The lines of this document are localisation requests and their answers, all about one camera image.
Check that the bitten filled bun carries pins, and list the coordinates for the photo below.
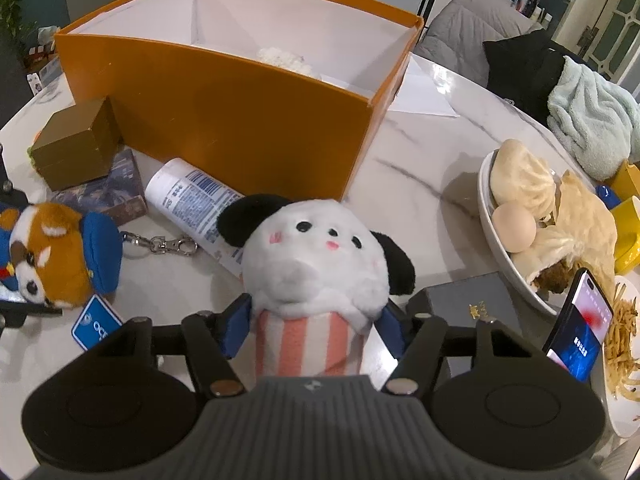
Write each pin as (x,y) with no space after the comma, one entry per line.
(545,260)

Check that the black cloth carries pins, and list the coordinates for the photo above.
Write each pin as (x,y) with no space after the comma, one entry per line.
(520,75)

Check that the green plant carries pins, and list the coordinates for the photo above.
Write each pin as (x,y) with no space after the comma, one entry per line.
(10,5)

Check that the steamed bun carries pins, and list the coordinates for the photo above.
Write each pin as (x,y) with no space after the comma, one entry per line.
(520,175)

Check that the white panda plush toy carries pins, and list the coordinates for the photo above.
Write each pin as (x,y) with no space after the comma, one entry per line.
(320,270)

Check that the printed picture card box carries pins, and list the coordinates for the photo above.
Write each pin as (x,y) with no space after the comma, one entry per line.
(107,192)

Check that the gold square box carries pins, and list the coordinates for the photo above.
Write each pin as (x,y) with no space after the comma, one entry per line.
(75,145)

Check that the white paper sheet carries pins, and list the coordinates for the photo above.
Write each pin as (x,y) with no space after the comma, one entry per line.
(425,97)

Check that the white glass door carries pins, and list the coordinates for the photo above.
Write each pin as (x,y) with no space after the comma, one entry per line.
(605,15)

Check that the grey sofa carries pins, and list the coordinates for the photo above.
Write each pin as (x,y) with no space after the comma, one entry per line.
(465,25)

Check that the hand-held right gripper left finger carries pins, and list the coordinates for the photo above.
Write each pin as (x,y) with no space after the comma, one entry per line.
(235,327)

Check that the blue card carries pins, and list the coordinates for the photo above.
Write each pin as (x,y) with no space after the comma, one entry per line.
(95,327)

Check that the dark navy box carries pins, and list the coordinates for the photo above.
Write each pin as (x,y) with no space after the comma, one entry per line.
(465,300)

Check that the orange cardboard box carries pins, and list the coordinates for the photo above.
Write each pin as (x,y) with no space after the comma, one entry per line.
(240,105)

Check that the white tube with blue label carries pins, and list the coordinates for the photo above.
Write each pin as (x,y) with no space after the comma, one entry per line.
(195,200)

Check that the egg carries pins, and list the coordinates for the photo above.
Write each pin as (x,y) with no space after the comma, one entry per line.
(514,227)

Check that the white plate of fries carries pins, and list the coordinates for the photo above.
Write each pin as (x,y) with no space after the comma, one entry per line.
(622,350)

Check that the yellow cup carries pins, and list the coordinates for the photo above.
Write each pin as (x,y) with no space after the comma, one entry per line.
(629,235)

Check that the white oval plate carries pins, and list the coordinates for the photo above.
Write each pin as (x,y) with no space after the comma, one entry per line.
(495,260)

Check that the light blue towel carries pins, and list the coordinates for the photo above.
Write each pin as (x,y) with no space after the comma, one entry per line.
(595,115)

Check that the yellow container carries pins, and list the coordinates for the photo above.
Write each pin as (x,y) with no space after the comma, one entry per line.
(627,177)

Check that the white fluffy item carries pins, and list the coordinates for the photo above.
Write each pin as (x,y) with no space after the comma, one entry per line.
(290,60)

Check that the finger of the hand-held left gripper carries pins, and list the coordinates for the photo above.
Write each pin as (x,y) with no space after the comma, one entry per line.
(10,180)
(25,310)

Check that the flatbread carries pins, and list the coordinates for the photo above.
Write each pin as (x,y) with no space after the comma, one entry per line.
(585,220)

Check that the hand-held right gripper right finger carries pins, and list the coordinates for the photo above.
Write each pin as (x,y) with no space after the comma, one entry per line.
(389,332)

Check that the smartphone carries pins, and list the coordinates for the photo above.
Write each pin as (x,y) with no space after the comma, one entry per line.
(582,325)

